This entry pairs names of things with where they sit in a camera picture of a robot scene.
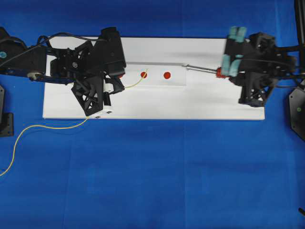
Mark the red soldering iron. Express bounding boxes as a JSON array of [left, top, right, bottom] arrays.
[[182, 64, 228, 79]]

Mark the clear acrylic plate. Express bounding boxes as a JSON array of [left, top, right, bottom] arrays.
[[121, 62, 186, 87]]

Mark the black camera stand post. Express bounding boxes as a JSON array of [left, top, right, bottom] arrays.
[[294, 0, 305, 46]]

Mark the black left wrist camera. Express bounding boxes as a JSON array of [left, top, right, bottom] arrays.
[[87, 27, 126, 78]]

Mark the red dot mark middle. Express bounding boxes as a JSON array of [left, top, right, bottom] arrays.
[[140, 72, 148, 79]]

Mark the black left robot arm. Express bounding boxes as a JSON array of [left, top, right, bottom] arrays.
[[0, 27, 126, 116]]

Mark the white board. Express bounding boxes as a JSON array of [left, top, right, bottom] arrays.
[[42, 36, 266, 120]]

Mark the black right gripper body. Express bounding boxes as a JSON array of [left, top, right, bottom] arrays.
[[228, 33, 275, 107]]

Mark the red dot mark right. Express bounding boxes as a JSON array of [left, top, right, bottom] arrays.
[[163, 72, 171, 79]]

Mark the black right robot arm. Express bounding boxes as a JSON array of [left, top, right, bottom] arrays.
[[216, 32, 301, 107]]

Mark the yellow solder wire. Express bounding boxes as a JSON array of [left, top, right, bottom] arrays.
[[0, 68, 149, 177]]

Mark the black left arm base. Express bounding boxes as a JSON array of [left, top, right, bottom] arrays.
[[0, 86, 14, 137]]

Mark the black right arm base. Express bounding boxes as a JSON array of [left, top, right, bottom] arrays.
[[288, 88, 305, 141]]

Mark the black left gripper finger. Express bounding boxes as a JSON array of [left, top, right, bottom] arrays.
[[102, 92, 112, 106]]

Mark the taped right wrist camera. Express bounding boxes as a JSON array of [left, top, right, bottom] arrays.
[[221, 26, 247, 77]]

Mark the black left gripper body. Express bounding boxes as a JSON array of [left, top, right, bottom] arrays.
[[50, 42, 125, 116]]

